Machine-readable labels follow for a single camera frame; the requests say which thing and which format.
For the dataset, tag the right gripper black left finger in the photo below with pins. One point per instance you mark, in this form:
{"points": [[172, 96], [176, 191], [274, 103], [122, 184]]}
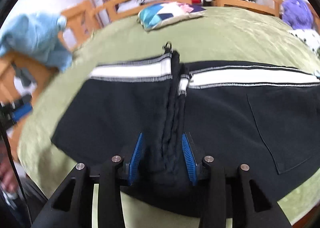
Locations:
{"points": [[71, 205]]}

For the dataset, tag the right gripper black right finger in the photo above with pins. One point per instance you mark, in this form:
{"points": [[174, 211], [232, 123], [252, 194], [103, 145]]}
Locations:
{"points": [[238, 196]]}

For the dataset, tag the black pants with white stripe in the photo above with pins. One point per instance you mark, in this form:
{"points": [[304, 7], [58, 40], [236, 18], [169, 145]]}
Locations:
{"points": [[162, 115]]}

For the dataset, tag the green bed blanket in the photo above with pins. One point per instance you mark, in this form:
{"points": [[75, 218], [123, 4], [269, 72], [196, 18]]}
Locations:
{"points": [[44, 163]]}

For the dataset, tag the white black-dotted pillow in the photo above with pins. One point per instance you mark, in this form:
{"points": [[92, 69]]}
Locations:
{"points": [[309, 37]]}

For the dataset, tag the light blue fluffy blanket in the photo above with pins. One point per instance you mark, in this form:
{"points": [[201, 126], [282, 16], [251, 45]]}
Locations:
{"points": [[37, 36]]}

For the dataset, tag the purple fluffy plush toy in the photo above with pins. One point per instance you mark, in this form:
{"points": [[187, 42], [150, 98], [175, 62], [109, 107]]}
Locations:
{"points": [[297, 14]]}

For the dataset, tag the colourful geometric cushion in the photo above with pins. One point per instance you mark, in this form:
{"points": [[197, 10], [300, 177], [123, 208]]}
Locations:
{"points": [[163, 14]]}

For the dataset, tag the wooden bed frame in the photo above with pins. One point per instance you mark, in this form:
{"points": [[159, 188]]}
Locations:
{"points": [[249, 30]]}

